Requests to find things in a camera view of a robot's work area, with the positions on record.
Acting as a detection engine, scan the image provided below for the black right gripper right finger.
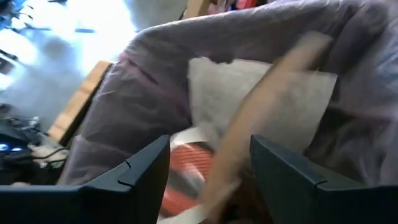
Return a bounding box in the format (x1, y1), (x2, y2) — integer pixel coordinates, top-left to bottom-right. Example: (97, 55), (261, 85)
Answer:
(250, 134), (398, 224)

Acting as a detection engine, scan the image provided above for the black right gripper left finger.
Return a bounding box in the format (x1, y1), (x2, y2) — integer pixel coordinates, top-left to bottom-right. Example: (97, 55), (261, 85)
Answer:
(0, 134), (171, 224)

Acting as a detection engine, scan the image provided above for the red striped plastic package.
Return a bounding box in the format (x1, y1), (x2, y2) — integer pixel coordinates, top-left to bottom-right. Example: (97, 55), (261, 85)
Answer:
(157, 124), (218, 224)

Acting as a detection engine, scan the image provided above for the purple drawstring trash bag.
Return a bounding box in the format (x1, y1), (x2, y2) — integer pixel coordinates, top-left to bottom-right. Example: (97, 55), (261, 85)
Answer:
(57, 0), (398, 190)

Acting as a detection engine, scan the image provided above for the white paper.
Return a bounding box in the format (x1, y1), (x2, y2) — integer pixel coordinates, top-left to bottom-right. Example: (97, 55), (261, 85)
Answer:
(185, 57), (339, 153)

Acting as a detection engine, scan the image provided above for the open cardboard box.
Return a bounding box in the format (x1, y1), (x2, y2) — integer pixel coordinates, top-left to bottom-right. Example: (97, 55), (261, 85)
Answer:
(182, 0), (215, 20)

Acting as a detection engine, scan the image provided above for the black equipment with cables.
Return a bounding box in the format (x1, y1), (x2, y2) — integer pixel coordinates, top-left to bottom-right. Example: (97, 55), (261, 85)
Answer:
(0, 104), (70, 185)

